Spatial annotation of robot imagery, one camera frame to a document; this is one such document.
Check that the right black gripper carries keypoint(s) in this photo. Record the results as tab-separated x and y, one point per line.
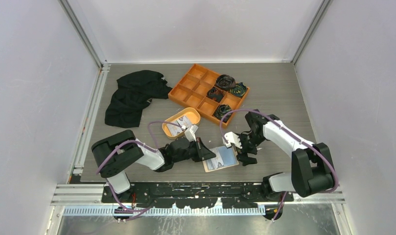
243	156

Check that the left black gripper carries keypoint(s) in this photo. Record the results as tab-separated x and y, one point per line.
203	152

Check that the white VIP credit card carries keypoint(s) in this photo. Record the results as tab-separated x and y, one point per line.
217	160

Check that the beige card holder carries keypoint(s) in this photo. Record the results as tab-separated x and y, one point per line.
221	159

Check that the orange oval tray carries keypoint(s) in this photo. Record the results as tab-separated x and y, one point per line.
191	113

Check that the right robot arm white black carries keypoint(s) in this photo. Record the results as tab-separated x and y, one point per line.
312	169

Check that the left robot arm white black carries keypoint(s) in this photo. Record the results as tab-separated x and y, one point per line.
116	153

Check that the left credit card in tray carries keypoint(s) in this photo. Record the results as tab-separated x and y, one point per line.
174	129

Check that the credit card in tray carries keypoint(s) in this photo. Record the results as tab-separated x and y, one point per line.
184	121
174	129

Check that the right credit card in tray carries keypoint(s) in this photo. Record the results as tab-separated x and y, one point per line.
184	121

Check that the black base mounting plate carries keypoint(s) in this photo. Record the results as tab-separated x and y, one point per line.
196	195

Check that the green yellow rolled tie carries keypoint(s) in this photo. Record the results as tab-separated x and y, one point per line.
221	111

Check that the dark red rolled tie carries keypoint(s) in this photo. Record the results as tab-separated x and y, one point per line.
215	94

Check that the orange compartment organizer box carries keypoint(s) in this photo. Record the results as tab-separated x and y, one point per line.
192	89

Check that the green patterned rolled tie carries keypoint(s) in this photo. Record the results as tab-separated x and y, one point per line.
239	90

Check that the dark brown rolled tie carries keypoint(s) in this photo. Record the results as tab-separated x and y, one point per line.
225	82

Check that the black cloth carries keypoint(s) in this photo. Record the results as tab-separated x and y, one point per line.
135	92

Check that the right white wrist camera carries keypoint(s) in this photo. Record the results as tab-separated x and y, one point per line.
231	139

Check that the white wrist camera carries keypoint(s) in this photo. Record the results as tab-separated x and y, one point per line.
190	133
231	139

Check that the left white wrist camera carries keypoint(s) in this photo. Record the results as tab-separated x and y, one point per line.
190	133

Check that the aluminium front frame rail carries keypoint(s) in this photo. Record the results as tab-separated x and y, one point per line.
84	200

